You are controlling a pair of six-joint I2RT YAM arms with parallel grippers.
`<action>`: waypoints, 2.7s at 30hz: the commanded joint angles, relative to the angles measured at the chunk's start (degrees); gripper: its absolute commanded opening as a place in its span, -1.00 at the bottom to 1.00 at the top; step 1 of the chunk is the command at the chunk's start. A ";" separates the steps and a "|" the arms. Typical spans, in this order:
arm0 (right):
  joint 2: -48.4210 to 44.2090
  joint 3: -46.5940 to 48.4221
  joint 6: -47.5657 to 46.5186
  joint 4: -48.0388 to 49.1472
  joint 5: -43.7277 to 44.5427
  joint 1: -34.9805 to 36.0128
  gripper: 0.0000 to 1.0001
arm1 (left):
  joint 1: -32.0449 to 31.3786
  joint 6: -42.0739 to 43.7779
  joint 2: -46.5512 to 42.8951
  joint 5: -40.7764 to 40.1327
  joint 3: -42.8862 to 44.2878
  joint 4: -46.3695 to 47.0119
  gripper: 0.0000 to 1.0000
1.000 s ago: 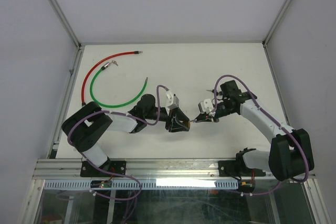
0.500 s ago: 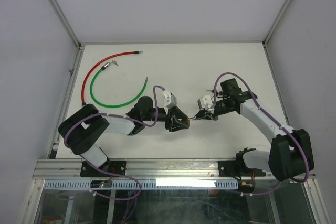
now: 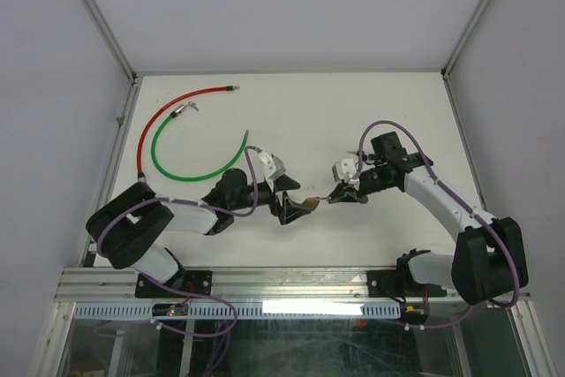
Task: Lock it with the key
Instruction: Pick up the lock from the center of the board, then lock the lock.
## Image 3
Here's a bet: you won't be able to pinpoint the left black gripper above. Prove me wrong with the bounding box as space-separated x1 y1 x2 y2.
230 174 310 222

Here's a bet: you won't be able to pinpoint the large brass padlock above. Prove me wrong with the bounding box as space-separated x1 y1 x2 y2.
302 196 328 211

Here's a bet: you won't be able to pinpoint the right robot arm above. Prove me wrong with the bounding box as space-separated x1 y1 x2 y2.
328 132 529 305

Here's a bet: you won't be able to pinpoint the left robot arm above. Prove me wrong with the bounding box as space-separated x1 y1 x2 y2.
86 169 320 298

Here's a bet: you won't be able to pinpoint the black head key bunch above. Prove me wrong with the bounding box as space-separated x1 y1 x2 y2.
348 150 376 165

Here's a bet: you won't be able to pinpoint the green lock keys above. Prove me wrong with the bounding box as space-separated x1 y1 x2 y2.
186 102 200 111

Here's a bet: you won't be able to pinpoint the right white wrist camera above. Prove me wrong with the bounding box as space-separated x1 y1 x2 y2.
332 158 359 185

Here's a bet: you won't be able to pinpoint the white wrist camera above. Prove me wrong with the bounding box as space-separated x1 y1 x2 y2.
332 158 359 185
258 150 286 182

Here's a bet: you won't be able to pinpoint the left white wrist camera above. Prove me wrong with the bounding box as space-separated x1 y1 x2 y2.
258 150 286 182

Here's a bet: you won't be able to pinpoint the right black mount plate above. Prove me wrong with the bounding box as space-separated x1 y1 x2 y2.
366 269 401 298

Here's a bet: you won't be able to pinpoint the black mount plate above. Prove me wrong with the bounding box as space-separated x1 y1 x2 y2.
366 269 401 298
134 268 213 299

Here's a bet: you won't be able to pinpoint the slotted cable duct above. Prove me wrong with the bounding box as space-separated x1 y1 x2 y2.
74 299 401 320

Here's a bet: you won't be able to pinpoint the left black mount plate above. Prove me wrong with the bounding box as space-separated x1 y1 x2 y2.
134 268 213 299

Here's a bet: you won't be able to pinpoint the green cable lock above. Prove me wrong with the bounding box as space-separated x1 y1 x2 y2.
151 104 251 183

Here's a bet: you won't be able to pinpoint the red cable lock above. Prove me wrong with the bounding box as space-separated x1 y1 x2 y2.
136 85 249 183

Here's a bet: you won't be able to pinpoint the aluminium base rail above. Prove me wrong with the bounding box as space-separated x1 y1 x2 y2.
55 264 529 305

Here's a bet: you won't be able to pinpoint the right aluminium frame post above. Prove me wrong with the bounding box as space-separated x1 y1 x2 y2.
441 0 493 79

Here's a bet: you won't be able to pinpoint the aluminium frame post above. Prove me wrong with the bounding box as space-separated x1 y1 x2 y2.
441 0 493 79
80 0 137 83

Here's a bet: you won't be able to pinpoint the left aluminium frame post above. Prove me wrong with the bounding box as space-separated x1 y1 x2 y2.
80 0 137 83

